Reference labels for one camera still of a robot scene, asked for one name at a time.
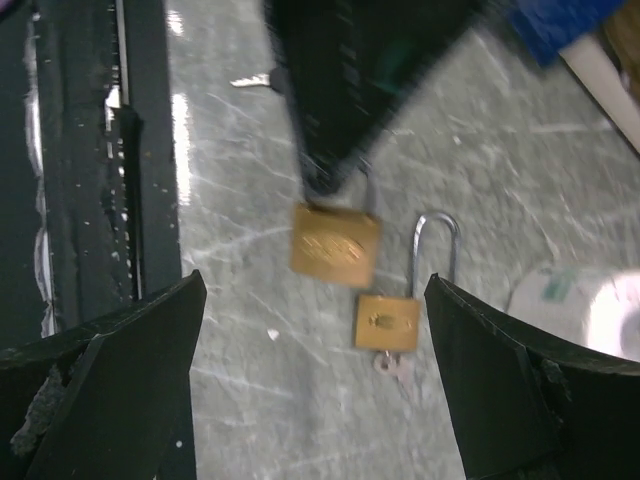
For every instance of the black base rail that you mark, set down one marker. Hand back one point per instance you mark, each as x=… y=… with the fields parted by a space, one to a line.
x=88 y=173

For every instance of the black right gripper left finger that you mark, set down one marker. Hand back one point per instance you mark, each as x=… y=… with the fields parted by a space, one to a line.
x=100 y=401

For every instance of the beige two tier shelf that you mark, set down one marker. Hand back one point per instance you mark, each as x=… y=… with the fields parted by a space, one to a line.
x=589 y=62

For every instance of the black head key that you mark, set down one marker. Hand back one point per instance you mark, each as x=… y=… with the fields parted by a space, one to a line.
x=272 y=79

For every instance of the white toilet paper roll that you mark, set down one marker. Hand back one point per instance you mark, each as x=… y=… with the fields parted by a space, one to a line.
x=592 y=307

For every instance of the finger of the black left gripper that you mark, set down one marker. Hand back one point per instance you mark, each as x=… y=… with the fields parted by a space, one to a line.
x=348 y=67

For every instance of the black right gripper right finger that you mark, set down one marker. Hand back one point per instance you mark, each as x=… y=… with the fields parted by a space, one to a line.
x=525 y=404

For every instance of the blue Doritos bag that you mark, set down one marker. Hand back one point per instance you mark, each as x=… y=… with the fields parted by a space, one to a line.
x=548 y=26

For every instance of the small silver keys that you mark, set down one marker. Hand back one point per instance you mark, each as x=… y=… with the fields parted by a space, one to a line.
x=397 y=366

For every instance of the long shackle brass padlock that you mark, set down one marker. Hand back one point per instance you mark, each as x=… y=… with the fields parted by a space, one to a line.
x=391 y=324

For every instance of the small brass padlock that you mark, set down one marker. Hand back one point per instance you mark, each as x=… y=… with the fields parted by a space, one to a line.
x=336 y=244

